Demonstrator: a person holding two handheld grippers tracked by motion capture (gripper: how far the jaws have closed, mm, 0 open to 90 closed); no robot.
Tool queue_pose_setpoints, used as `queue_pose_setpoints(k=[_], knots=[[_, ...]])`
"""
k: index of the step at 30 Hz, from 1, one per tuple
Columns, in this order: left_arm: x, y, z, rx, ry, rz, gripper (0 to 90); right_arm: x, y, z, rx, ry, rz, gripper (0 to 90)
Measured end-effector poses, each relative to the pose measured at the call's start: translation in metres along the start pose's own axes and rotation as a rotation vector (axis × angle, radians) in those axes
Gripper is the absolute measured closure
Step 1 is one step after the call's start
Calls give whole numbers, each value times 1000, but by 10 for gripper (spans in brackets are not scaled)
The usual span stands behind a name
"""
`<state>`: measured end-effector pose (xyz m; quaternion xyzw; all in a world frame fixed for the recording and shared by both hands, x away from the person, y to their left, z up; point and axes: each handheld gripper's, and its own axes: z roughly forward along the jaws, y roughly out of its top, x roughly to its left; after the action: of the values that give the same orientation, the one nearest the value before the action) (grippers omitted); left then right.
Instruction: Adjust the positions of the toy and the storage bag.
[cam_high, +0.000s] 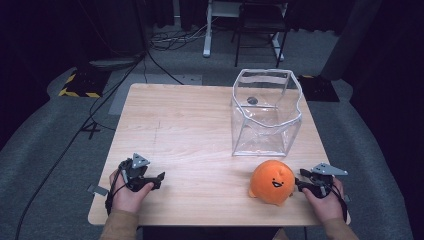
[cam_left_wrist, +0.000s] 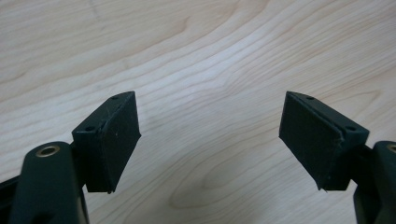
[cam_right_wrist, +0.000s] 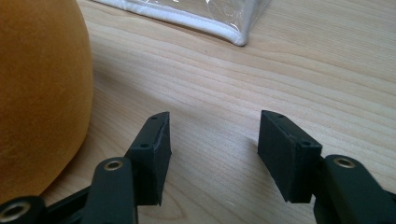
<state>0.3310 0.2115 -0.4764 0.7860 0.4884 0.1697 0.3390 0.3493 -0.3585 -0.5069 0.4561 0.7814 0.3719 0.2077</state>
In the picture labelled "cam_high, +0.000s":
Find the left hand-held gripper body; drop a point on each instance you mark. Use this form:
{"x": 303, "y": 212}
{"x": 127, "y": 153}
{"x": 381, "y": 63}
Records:
{"x": 134, "y": 172}

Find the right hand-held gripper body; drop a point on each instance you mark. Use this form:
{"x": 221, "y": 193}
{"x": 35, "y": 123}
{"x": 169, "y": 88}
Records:
{"x": 321, "y": 181}

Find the orange plush toy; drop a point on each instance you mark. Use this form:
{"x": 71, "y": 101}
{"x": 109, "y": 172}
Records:
{"x": 271, "y": 182}

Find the clear plastic bag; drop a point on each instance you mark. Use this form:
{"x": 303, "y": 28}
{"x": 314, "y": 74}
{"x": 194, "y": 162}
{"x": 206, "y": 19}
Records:
{"x": 266, "y": 131}

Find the person's left hand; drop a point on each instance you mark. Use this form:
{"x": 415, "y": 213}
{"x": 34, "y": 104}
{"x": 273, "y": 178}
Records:
{"x": 128, "y": 198}

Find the person's right hand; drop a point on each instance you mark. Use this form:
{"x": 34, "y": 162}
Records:
{"x": 325, "y": 208}

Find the black yellow striped stand base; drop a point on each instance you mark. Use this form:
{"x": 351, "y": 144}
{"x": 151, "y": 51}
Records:
{"x": 85, "y": 85}

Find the grey power strip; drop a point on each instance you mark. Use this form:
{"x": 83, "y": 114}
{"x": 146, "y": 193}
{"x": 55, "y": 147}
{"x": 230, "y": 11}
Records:
{"x": 115, "y": 63}

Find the black chair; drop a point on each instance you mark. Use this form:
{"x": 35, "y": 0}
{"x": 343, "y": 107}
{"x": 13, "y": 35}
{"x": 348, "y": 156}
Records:
{"x": 260, "y": 23}

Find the dark grey post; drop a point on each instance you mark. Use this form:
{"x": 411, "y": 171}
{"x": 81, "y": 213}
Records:
{"x": 350, "y": 40}

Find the white desk frame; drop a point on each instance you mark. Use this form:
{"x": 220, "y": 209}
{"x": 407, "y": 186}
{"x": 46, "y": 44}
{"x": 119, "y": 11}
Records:
{"x": 207, "y": 36}

